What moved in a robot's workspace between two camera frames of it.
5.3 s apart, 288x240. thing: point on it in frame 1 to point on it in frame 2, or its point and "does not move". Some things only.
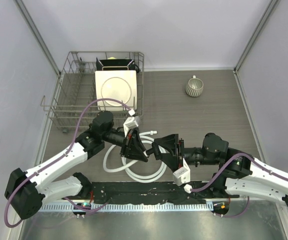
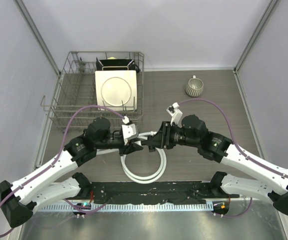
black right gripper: x=179 y=152 to x=164 y=135
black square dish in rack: x=114 y=64 does not move
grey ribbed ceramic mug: x=194 y=87 does not move
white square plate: x=119 y=84 does not move
